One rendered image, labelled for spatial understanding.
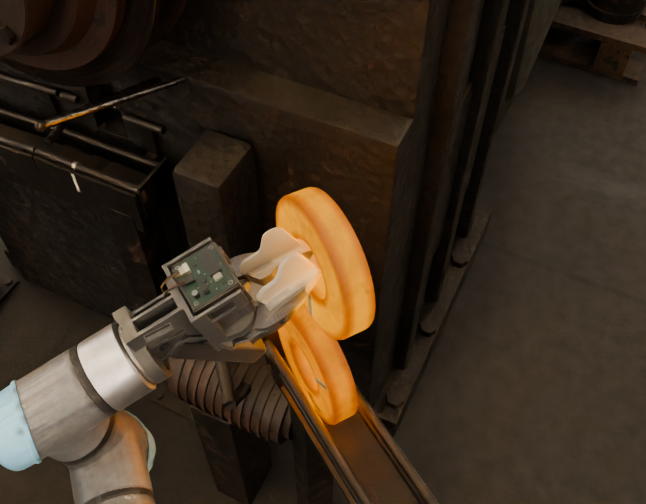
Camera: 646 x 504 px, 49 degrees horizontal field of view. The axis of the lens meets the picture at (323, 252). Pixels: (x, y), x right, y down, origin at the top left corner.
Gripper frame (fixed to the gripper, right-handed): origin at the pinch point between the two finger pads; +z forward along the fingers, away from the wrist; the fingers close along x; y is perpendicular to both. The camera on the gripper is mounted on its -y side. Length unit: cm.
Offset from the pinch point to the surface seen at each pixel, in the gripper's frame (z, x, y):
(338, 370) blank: -4.7, -5.1, -15.2
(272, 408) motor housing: -15.4, 5.2, -37.7
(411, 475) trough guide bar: -4.0, -17.6, -22.1
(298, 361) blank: -8.3, 2.3, -22.9
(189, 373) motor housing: -23.7, 16.6, -35.9
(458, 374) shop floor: 20, 15, -101
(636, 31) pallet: 134, 81, -116
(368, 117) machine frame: 15.8, 19.9, -9.8
